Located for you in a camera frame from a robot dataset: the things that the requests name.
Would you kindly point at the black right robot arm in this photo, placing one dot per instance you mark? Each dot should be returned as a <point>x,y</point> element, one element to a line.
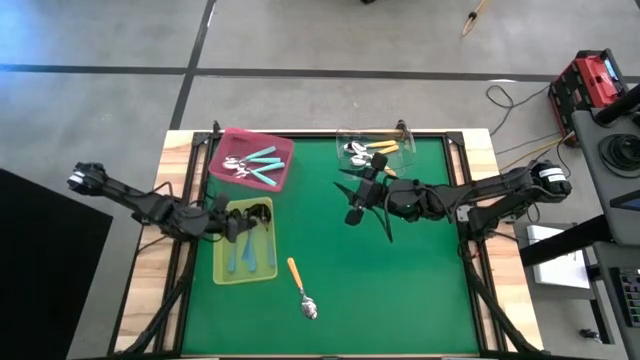
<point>475,195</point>

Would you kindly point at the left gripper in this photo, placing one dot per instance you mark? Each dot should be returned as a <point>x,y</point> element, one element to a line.
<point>230,220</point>

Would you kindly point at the red tool box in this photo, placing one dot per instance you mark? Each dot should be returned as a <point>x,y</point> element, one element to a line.
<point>585,85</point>

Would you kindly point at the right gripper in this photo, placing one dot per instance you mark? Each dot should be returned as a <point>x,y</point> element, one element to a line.
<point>372,192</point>

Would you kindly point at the small black floor object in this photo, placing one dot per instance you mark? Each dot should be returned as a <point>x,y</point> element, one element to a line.
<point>590,334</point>

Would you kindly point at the button keypad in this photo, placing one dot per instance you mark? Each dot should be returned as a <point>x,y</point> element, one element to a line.
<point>631,295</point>

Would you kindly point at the clear plastic bin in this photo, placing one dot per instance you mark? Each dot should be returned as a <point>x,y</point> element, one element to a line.
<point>405,160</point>

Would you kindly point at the yellow translucent plastic bin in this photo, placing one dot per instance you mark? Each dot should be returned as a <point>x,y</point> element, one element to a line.
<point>260,277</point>

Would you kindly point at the black diagonal beam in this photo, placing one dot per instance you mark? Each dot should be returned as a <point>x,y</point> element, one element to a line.
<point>560,242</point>

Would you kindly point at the grey console desk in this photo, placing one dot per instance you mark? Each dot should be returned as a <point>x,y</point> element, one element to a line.
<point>607,310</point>

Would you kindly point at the black cylindrical pole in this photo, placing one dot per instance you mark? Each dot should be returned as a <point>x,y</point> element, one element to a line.
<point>617,105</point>

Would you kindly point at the pink plastic bin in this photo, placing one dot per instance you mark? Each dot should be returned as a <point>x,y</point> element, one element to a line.
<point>225,142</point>

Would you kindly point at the grey equipment cart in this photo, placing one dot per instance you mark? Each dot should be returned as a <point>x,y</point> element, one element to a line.
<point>590,150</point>

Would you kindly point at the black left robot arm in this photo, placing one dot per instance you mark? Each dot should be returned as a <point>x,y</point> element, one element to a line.
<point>150,207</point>

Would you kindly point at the white box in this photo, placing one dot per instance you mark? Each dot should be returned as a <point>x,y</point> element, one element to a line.
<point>555,270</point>

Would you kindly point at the green table mat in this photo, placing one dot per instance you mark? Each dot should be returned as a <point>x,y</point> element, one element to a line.
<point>375,300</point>

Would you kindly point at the dark tablet screen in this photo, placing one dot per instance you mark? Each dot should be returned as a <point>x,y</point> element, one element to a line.
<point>627,201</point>

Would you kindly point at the silver corner bracket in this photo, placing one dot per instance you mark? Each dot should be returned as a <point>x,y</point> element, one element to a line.
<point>463,213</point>

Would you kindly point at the large black panel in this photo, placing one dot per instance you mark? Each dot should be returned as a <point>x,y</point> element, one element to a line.
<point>45,280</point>

